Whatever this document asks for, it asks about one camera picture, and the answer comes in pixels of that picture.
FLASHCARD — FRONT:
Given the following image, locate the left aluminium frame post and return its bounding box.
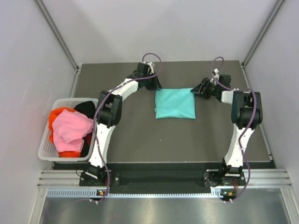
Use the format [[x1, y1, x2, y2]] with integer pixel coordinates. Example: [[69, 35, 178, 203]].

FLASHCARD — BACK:
[[34, 0, 81, 70]]

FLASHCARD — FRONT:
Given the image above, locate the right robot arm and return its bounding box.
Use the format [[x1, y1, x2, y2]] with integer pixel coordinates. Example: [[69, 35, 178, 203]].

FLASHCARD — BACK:
[[191, 73, 263, 185]]

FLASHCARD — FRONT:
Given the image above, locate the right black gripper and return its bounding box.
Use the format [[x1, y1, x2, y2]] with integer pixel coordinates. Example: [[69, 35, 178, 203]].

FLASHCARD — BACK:
[[191, 78, 220, 99]]

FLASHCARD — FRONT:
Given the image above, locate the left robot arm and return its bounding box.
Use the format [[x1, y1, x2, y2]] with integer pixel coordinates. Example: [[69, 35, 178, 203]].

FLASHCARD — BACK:
[[86, 62, 162, 185]]

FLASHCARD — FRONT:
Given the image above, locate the aluminium frame post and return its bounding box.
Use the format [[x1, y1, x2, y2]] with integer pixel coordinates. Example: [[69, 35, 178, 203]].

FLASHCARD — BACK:
[[34, 0, 81, 70], [241, 0, 285, 69]]

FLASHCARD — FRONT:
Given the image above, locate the aluminium front rail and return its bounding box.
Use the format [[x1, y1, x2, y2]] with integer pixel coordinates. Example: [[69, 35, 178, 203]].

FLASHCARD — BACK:
[[37, 169, 292, 189]]

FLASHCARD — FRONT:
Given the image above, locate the grey slotted cable duct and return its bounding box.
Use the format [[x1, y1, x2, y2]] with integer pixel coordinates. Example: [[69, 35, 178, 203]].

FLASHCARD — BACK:
[[47, 188, 233, 198]]

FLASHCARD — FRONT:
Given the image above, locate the pink t shirt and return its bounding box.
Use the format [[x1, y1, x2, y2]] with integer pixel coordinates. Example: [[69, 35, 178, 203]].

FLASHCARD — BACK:
[[52, 109, 93, 154]]

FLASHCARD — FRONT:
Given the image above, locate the teal t shirt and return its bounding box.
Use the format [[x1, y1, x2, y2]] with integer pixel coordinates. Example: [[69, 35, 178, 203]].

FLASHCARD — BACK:
[[155, 88, 196, 119]]

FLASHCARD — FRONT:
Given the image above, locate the orange t shirt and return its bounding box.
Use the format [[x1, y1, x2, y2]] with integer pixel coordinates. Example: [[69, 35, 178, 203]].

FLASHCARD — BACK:
[[48, 107, 81, 158]]

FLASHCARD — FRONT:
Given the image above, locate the right aluminium frame post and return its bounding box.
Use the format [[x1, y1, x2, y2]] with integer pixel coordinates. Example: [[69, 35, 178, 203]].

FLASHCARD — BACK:
[[241, 0, 285, 69]]

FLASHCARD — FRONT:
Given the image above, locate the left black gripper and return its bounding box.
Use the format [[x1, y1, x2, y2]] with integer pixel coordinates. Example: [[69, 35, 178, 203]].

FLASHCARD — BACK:
[[142, 71, 162, 91]]

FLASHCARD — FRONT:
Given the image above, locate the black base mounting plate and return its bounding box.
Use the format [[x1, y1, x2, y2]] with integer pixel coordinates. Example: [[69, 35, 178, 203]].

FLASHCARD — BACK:
[[79, 162, 246, 194]]

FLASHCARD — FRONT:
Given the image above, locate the black t shirt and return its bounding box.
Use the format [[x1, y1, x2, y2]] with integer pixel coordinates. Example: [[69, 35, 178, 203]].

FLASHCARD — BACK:
[[74, 101, 96, 119]]

